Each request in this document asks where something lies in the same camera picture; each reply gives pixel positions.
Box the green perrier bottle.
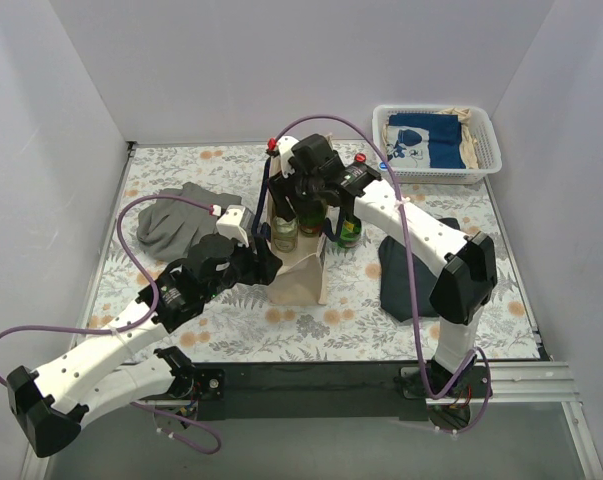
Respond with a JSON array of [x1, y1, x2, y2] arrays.
[[337, 211, 362, 249], [298, 205, 326, 237]]

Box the clear Chang bottle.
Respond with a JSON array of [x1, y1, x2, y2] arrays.
[[271, 216, 298, 253]]

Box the beige canvas tote bag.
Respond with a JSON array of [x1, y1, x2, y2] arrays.
[[259, 170, 333, 306]]

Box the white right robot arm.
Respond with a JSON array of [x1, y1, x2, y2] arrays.
[[267, 134, 497, 399]]

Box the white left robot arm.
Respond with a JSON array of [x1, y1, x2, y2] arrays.
[[7, 234, 282, 458]]

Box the floral table mat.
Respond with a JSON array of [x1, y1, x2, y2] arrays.
[[91, 143, 541, 363]]

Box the grey folded cloth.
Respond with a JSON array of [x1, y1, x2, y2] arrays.
[[136, 182, 242, 262]]

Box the white plastic basket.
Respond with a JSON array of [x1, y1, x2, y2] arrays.
[[372, 105, 502, 185]]

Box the blue printed cloth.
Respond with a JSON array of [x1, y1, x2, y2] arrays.
[[384, 113, 466, 170]]

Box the dark folded shorts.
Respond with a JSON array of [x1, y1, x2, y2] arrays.
[[378, 236, 438, 322]]

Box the beige cloth in basket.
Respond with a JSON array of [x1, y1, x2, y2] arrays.
[[438, 107, 479, 169]]

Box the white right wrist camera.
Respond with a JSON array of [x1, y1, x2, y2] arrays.
[[266, 135, 299, 179]]

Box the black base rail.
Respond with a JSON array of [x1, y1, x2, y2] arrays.
[[150, 359, 492, 424]]

